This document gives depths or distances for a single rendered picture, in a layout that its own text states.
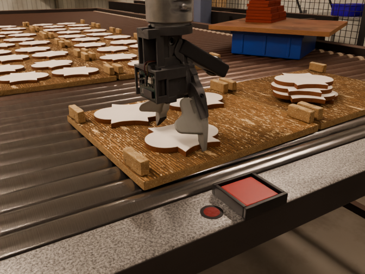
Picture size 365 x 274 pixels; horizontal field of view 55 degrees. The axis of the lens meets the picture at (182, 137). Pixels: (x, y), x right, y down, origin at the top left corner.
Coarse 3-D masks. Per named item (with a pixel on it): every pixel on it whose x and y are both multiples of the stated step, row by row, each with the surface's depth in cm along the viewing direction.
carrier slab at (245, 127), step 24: (72, 120) 75; (168, 120) 75; (216, 120) 75; (240, 120) 75; (264, 120) 75; (288, 120) 75; (96, 144) 65; (120, 144) 63; (144, 144) 63; (240, 144) 63; (264, 144) 64; (120, 168) 58; (168, 168) 55; (192, 168) 56
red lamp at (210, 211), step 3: (210, 207) 49; (213, 207) 49; (204, 210) 48; (207, 210) 48; (210, 210) 48; (213, 210) 48; (216, 210) 48; (204, 213) 48; (207, 213) 48; (210, 213) 48; (213, 213) 48; (216, 213) 48; (219, 213) 48; (210, 216) 47; (213, 216) 47
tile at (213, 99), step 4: (208, 92) 90; (208, 96) 87; (212, 96) 87; (216, 96) 87; (220, 96) 87; (208, 100) 84; (212, 100) 84; (216, 100) 84; (220, 100) 84; (172, 104) 81; (176, 104) 81; (208, 104) 81; (212, 104) 81; (216, 104) 82; (220, 104) 82; (172, 108) 81; (176, 108) 80; (208, 108) 81
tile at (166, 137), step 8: (152, 128) 67; (160, 128) 67; (168, 128) 67; (216, 128) 67; (152, 136) 64; (160, 136) 64; (168, 136) 64; (176, 136) 64; (184, 136) 64; (192, 136) 64; (208, 136) 64; (216, 136) 65; (152, 144) 61; (160, 144) 61; (168, 144) 61; (176, 144) 61; (184, 144) 61; (192, 144) 61; (208, 144) 62; (216, 144) 62; (160, 152) 60; (168, 152) 60; (184, 152) 59
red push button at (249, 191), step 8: (232, 184) 52; (240, 184) 52; (248, 184) 52; (256, 184) 52; (232, 192) 50; (240, 192) 50; (248, 192) 50; (256, 192) 50; (264, 192) 50; (272, 192) 50; (240, 200) 48; (248, 200) 48; (256, 200) 48
